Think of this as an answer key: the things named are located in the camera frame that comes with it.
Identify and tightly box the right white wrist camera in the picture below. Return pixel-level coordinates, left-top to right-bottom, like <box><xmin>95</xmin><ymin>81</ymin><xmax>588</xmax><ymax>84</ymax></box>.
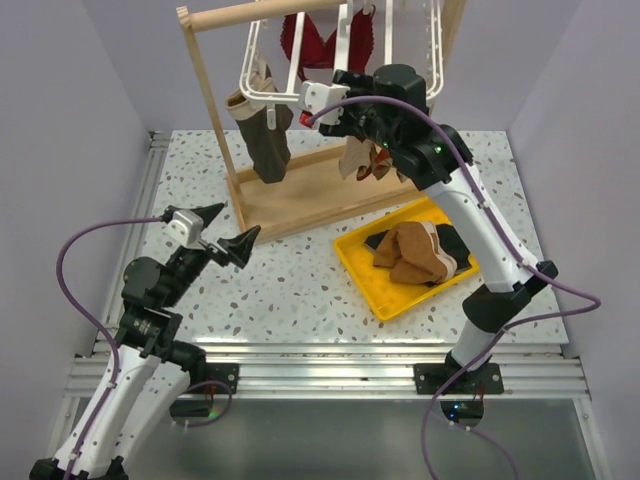
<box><xmin>298</xmin><ymin>81</ymin><xmax>350</xmax><ymax>116</ymax></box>

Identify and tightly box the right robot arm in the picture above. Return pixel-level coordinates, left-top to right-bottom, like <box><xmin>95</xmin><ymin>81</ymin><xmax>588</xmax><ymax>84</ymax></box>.
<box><xmin>311</xmin><ymin>64</ymin><xmax>558</xmax><ymax>393</ymax></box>

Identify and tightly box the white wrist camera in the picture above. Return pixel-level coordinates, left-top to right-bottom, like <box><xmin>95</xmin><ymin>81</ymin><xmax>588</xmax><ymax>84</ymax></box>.
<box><xmin>165</xmin><ymin>209</ymin><xmax>204</xmax><ymax>250</ymax></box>
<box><xmin>298</xmin><ymin>81</ymin><xmax>350</xmax><ymax>116</ymax></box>

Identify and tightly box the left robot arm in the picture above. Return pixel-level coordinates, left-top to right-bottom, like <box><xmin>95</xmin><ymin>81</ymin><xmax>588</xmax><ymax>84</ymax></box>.
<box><xmin>29</xmin><ymin>203</ymin><xmax>261</xmax><ymax>479</ymax></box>

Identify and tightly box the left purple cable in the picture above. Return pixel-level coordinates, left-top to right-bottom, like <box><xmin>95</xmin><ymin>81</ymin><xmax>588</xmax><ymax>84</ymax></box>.
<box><xmin>54</xmin><ymin>214</ymin><xmax>171</xmax><ymax>480</ymax></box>

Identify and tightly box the dark red lace underwear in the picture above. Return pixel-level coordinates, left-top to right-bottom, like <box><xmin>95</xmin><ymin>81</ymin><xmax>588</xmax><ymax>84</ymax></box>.
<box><xmin>280</xmin><ymin>6</ymin><xmax>376</xmax><ymax>82</ymax></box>

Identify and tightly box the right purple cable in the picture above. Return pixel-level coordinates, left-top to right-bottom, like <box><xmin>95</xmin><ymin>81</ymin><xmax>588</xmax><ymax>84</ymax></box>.
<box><xmin>307</xmin><ymin>96</ymin><xmax>602</xmax><ymax>480</ymax></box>

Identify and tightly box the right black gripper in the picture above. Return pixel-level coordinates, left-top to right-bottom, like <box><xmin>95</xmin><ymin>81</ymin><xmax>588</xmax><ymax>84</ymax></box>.
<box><xmin>319</xmin><ymin>69</ymin><xmax>399</xmax><ymax>153</ymax></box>

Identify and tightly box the purple cable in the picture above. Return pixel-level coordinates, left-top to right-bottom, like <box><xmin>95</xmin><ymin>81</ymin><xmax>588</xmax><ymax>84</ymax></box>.
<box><xmin>307</xmin><ymin>96</ymin><xmax>602</xmax><ymax>480</ymax></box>
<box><xmin>54</xmin><ymin>214</ymin><xmax>171</xmax><ymax>480</ymax></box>

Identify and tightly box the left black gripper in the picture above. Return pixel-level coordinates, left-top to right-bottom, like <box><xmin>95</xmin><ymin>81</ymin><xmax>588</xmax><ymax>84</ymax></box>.
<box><xmin>161</xmin><ymin>202</ymin><xmax>259</xmax><ymax>307</ymax></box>

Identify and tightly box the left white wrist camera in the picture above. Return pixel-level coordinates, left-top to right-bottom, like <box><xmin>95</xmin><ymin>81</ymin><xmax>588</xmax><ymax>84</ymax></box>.
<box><xmin>165</xmin><ymin>209</ymin><xmax>204</xmax><ymax>250</ymax></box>

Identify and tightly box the argyle patterned underwear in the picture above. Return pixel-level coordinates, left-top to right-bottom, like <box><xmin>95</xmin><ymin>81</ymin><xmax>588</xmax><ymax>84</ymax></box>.
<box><xmin>338</xmin><ymin>136</ymin><xmax>393</xmax><ymax>181</ymax></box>

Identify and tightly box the tan brown underwear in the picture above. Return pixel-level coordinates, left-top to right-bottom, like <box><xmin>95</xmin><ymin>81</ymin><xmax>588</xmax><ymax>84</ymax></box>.
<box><xmin>373</xmin><ymin>222</ymin><xmax>458</xmax><ymax>285</ymax></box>

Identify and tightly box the white plastic clip hanger frame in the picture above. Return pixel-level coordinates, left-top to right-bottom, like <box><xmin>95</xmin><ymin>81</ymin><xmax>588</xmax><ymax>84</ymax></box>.
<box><xmin>238</xmin><ymin>0</ymin><xmax>446</xmax><ymax>132</ymax></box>

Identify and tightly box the left aluminium side rail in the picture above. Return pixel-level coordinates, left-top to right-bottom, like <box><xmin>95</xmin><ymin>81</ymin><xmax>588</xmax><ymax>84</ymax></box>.
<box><xmin>89</xmin><ymin>130</ymin><xmax>169</xmax><ymax>359</ymax></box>

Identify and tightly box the black striped underwear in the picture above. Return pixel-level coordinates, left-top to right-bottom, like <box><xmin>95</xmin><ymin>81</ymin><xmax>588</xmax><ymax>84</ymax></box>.
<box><xmin>364</xmin><ymin>224</ymin><xmax>471</xmax><ymax>276</ymax></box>

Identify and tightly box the wooden hanger rack stand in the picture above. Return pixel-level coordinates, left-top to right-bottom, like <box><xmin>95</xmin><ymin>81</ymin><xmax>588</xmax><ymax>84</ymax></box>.
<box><xmin>175</xmin><ymin>0</ymin><xmax>469</xmax><ymax>245</ymax></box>

